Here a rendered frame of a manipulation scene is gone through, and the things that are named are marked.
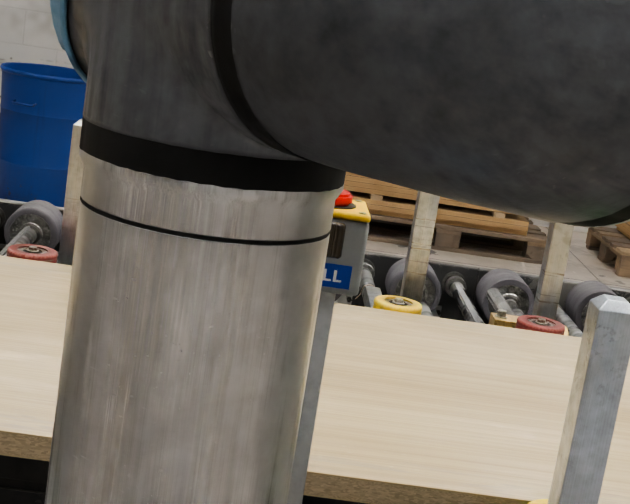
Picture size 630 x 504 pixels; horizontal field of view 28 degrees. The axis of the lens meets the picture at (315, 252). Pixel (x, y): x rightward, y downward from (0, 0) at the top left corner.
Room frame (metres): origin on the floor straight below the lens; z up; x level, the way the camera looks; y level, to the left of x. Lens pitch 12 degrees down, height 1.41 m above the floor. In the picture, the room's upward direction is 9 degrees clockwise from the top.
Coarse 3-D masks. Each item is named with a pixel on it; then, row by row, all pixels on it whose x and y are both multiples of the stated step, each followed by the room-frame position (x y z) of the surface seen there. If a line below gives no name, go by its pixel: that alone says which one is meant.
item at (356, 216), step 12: (360, 204) 1.06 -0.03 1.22; (336, 216) 1.01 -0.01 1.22; (348, 216) 1.01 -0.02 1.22; (360, 216) 1.01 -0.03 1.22; (348, 228) 1.01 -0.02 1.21; (360, 228) 1.01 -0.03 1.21; (348, 240) 1.01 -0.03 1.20; (360, 240) 1.01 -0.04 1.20; (348, 252) 1.01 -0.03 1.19; (360, 252) 1.01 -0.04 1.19; (348, 264) 1.01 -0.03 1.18; (360, 264) 1.01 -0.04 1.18; (360, 276) 1.02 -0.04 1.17; (324, 288) 1.01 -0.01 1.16; (336, 288) 1.01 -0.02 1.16
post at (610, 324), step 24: (600, 312) 1.04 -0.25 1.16; (624, 312) 1.05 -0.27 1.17; (600, 336) 1.04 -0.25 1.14; (624, 336) 1.05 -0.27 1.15; (600, 360) 1.04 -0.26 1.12; (624, 360) 1.05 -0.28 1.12; (576, 384) 1.07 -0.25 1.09; (600, 384) 1.05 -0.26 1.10; (576, 408) 1.05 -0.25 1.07; (600, 408) 1.05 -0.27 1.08; (576, 432) 1.04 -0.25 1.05; (600, 432) 1.05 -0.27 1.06; (576, 456) 1.04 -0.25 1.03; (600, 456) 1.05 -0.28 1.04; (552, 480) 1.08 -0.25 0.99; (576, 480) 1.04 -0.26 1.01; (600, 480) 1.05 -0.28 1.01
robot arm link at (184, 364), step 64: (64, 0) 0.53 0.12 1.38; (128, 0) 0.50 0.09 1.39; (192, 0) 0.46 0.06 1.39; (128, 64) 0.49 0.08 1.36; (192, 64) 0.47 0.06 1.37; (128, 128) 0.49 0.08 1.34; (192, 128) 0.48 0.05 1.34; (256, 128) 0.47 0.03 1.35; (128, 192) 0.49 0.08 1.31; (192, 192) 0.48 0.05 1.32; (256, 192) 0.49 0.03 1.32; (320, 192) 0.51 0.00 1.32; (128, 256) 0.49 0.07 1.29; (192, 256) 0.49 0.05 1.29; (256, 256) 0.49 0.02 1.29; (320, 256) 0.52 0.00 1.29; (128, 320) 0.49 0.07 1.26; (192, 320) 0.49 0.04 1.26; (256, 320) 0.50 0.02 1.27; (64, 384) 0.51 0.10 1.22; (128, 384) 0.49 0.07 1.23; (192, 384) 0.49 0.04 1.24; (256, 384) 0.50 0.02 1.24; (64, 448) 0.51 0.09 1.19; (128, 448) 0.49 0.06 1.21; (192, 448) 0.49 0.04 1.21; (256, 448) 0.50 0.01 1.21
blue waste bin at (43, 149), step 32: (32, 64) 6.84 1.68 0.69; (32, 96) 6.38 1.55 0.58; (64, 96) 6.40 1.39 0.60; (0, 128) 6.52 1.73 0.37; (32, 128) 6.39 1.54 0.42; (64, 128) 6.42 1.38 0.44; (0, 160) 6.50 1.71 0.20; (32, 160) 6.39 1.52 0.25; (64, 160) 6.44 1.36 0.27; (0, 192) 6.49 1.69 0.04; (32, 192) 6.40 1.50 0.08; (64, 192) 6.47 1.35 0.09
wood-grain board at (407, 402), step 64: (0, 256) 1.91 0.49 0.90; (0, 320) 1.59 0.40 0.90; (64, 320) 1.63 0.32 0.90; (384, 320) 1.89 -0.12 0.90; (448, 320) 1.95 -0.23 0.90; (0, 384) 1.35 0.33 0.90; (384, 384) 1.57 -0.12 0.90; (448, 384) 1.61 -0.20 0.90; (512, 384) 1.66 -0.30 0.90; (0, 448) 1.22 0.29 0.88; (320, 448) 1.31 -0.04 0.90; (384, 448) 1.34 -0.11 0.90; (448, 448) 1.37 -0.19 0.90; (512, 448) 1.40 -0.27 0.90
